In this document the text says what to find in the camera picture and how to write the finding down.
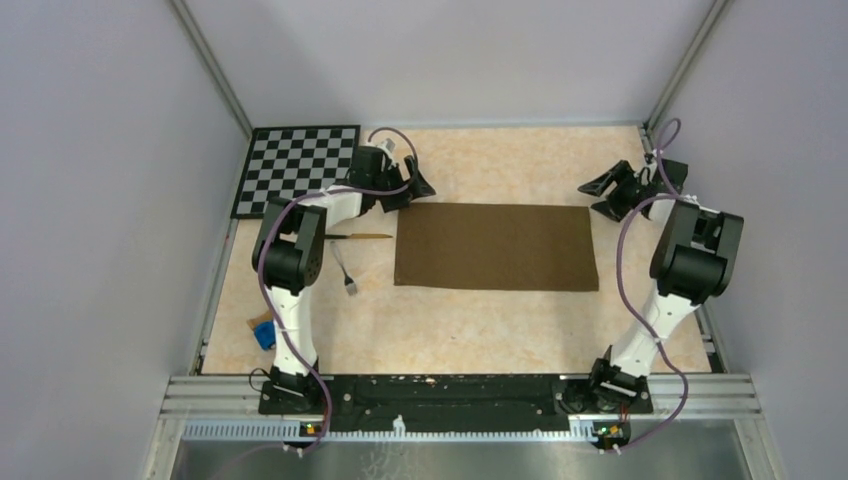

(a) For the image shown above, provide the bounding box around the blue toy car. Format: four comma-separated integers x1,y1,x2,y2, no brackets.
253,321,276,351

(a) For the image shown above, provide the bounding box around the small brown wooden block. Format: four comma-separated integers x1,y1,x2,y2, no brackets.
246,311,273,331

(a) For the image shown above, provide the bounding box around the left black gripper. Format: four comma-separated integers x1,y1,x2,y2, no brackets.
371,156,434,213

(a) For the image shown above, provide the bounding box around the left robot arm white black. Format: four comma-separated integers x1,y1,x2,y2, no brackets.
252,145,435,414

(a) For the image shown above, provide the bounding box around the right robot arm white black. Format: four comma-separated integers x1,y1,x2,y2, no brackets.
566,154,744,413

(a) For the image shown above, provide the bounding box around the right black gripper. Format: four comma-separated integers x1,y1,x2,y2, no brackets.
576,161,650,223

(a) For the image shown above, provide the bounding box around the brown cloth napkin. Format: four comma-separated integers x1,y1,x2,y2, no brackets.
394,203,599,292

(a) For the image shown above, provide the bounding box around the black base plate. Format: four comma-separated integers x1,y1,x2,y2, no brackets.
258,374,653,434

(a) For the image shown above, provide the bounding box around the silver metal fork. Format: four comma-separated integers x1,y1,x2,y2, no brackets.
330,240,358,296

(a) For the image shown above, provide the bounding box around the black white checkerboard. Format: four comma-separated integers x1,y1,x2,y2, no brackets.
230,125,360,219

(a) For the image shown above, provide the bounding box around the aluminium frame rail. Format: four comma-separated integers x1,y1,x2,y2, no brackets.
159,374,761,445

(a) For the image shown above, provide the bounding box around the knife with wooden handle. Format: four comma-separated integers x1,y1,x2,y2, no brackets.
324,233,393,240

